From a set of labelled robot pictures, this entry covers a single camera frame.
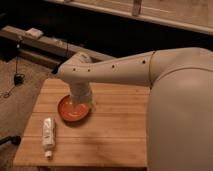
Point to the black object at floor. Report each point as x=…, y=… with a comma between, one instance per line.
x=15, y=140

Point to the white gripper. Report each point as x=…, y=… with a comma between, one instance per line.
x=80, y=93

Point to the orange ceramic bowl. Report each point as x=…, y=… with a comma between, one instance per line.
x=70, y=112

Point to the white plastic bottle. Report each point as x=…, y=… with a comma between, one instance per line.
x=48, y=137

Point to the wooden table board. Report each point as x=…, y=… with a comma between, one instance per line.
x=113, y=135

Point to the small white box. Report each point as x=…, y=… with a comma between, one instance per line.
x=34, y=33

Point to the wooden rail beam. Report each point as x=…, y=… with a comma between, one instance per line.
x=48, y=44

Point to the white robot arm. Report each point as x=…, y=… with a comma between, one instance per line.
x=179, y=123

